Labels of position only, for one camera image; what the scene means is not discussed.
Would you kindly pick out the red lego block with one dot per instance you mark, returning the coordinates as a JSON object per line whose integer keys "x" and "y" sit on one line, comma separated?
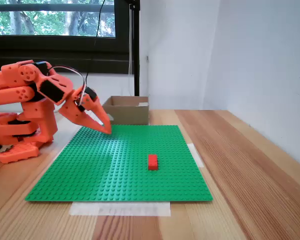
{"x": 152, "y": 162}

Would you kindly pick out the white tape strip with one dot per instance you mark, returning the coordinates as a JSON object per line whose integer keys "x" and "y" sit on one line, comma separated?
{"x": 196, "y": 155}
{"x": 120, "y": 209}

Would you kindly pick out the open cardboard box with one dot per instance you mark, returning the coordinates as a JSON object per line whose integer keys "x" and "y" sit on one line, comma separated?
{"x": 130, "y": 115}

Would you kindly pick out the black window frame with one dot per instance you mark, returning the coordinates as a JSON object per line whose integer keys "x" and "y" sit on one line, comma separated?
{"x": 52, "y": 53}

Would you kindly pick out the green lego baseplate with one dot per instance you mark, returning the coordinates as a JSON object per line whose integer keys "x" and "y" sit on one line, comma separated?
{"x": 102, "y": 170}

